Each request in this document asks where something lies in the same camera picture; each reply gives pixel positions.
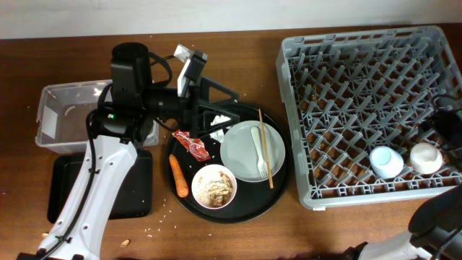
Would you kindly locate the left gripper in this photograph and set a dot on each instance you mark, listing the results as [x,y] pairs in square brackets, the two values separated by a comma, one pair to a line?
[193,122]

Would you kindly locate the wooden chopstick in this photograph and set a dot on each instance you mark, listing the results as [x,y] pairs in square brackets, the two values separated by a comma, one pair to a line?
[271,184]

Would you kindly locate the blue cup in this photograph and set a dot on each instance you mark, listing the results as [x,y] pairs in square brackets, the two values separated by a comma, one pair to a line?
[386,162]

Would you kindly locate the white cup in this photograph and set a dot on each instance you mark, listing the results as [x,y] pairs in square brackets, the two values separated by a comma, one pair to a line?
[425,158]

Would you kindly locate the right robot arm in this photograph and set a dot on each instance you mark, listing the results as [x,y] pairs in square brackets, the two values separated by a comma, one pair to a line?
[434,231]

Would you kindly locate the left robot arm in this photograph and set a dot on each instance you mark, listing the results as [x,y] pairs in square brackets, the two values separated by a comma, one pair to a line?
[126,111]

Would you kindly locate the grey dishwasher rack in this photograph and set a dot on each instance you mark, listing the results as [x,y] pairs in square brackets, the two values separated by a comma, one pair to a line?
[348,93]

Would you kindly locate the crumpled white tissue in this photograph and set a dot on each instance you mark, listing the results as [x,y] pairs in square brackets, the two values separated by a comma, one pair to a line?
[219,135]

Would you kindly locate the red snack wrapper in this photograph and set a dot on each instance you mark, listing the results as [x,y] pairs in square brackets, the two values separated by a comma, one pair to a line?
[194,146]

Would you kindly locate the grey plate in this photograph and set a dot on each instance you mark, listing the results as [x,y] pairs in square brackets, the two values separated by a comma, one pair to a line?
[238,152]

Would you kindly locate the round black tray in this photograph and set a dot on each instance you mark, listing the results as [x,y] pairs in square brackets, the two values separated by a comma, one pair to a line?
[252,199]

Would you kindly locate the white bowl with food scraps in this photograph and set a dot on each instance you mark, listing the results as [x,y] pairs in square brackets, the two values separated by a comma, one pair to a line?
[214,186]

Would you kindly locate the white plastic fork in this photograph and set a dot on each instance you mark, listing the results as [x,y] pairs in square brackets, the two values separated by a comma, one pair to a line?
[261,163]

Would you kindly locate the orange carrot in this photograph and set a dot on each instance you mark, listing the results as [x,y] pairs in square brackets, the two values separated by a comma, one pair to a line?
[180,181]

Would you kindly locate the black rectangular tray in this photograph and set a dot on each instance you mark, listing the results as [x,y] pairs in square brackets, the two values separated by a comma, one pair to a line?
[134,198]

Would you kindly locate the clear plastic bin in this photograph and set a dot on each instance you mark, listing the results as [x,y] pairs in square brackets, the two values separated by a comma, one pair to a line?
[62,113]

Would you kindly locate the peanut shell on table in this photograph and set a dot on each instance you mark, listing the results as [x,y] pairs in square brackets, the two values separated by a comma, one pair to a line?
[125,243]

